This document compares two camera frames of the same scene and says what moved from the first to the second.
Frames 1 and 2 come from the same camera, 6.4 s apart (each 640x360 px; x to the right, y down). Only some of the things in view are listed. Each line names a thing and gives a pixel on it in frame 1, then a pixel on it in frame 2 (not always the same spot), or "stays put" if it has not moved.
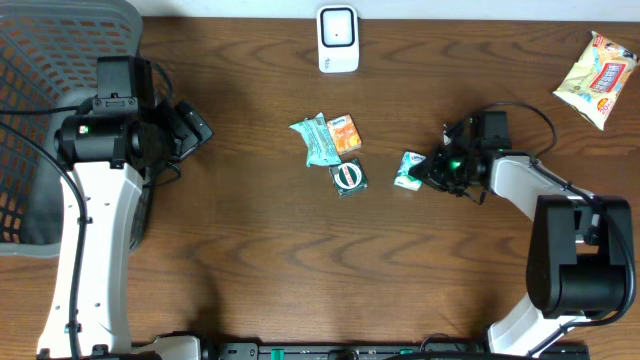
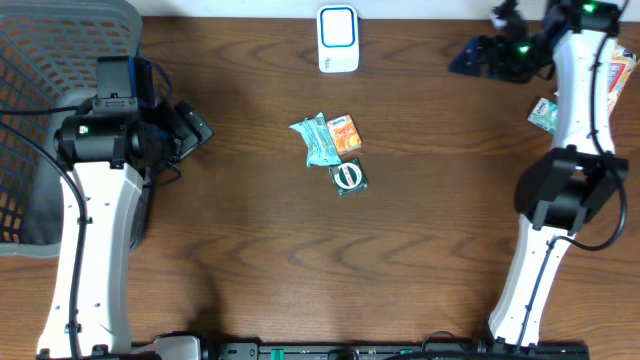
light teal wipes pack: (320, 146) stays put
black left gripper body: (192, 129) stays put
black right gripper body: (451, 168) -> (515, 50)
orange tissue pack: (345, 133) stays put
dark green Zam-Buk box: (349, 178) stays put
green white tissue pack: (403, 177) -> (545, 115)
